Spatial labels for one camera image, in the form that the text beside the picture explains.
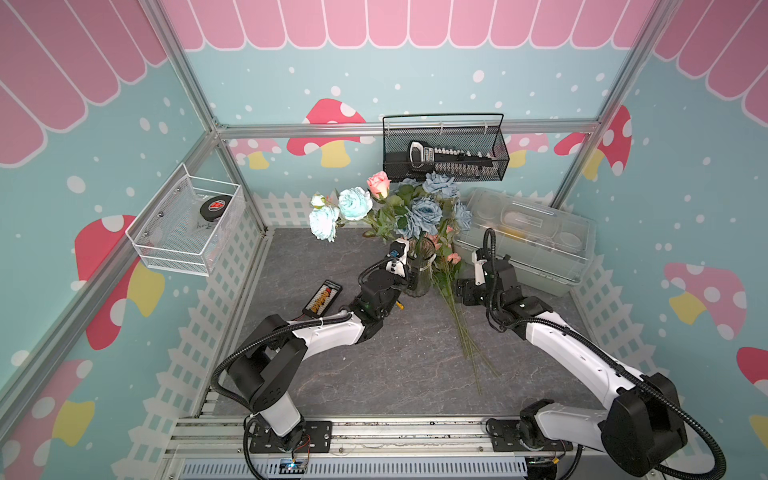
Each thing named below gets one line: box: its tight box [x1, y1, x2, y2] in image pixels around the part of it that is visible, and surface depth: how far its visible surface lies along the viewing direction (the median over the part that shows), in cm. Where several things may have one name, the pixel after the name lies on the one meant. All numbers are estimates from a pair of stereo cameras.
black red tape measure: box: [200, 195, 233, 222], surface depth 81 cm
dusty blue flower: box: [396, 171, 473, 239], surface depth 79 cm
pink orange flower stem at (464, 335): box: [444, 282, 482, 394], surface depth 91 cm
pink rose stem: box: [366, 171, 392, 201], surface depth 68 cm
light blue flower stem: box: [309, 186, 373, 242], surface depth 62 cm
